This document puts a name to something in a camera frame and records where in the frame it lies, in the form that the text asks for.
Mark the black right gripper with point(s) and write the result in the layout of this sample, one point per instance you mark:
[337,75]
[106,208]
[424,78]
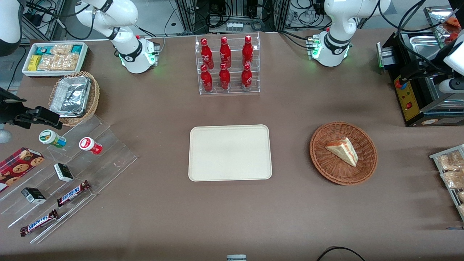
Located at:
[8,108]

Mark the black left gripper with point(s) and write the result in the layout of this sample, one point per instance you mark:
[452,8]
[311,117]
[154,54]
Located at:
[414,71]

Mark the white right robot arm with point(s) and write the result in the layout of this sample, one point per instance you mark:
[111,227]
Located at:
[134,54]

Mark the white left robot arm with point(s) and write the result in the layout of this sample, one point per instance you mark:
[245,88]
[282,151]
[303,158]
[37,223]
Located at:
[337,21]

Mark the shiny metal tray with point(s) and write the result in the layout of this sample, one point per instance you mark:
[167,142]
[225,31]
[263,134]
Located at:
[436,18]

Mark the light wicker basket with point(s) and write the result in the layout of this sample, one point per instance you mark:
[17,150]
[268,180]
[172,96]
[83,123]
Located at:
[95,94]

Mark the wrapped triangle sandwich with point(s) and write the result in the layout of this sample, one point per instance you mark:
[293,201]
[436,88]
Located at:
[344,150]

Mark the tray of packaged snacks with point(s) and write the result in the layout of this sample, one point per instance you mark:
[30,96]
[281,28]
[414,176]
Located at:
[453,195]

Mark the brown wicker basket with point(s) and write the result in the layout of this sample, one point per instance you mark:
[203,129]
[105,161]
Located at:
[326,166]

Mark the cream rectangular tray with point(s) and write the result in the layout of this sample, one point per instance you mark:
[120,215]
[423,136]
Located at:
[230,152]

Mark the green lidded yogurt cup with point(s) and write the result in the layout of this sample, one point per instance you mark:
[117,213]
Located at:
[50,137]

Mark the black and yellow sealing machine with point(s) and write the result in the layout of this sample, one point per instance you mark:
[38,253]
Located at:
[413,105]

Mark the stack of foil trays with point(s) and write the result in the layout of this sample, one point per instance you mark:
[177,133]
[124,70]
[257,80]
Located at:
[70,96]

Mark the red cookie box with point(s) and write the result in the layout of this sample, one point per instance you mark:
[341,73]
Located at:
[18,168]

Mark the yellow snack packet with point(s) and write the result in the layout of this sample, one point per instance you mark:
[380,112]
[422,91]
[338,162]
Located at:
[34,63]

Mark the red lidded yogurt cup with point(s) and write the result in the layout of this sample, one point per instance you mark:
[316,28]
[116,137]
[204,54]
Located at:
[88,145]

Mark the small black box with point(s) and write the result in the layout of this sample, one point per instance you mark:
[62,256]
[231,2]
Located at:
[33,195]
[63,172]

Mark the clear cracker bag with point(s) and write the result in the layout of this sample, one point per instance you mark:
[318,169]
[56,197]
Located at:
[61,49]
[58,62]

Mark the red food pack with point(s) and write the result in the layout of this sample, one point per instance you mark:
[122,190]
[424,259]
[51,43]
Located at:
[455,22]

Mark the teal snack packet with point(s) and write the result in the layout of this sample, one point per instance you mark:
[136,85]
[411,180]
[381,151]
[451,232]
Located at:
[76,49]
[42,50]

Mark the white plastic snack bin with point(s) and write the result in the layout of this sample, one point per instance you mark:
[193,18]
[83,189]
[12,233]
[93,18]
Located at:
[85,61]

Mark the clear acrylic stepped stand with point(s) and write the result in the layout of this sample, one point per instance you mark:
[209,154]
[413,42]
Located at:
[108,152]

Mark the Snickers bar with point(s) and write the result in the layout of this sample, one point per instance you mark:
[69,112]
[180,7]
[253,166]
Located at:
[39,222]
[72,193]

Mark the clear bread snack bag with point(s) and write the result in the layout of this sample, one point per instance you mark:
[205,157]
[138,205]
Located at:
[453,179]
[462,210]
[451,161]
[461,197]

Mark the red cola bottle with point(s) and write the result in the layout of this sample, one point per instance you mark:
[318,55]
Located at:
[224,78]
[247,78]
[225,52]
[206,79]
[207,54]
[247,50]

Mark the clear acrylic bottle rack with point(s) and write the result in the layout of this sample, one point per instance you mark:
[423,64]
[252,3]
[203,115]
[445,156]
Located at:
[233,78]

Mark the white power strip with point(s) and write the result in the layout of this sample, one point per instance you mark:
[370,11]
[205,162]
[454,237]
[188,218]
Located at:
[234,27]

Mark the grey device edge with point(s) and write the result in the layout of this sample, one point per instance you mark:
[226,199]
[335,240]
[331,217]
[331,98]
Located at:
[236,258]

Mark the aluminium frame post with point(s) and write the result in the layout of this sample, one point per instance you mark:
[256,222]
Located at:
[282,14]
[185,16]

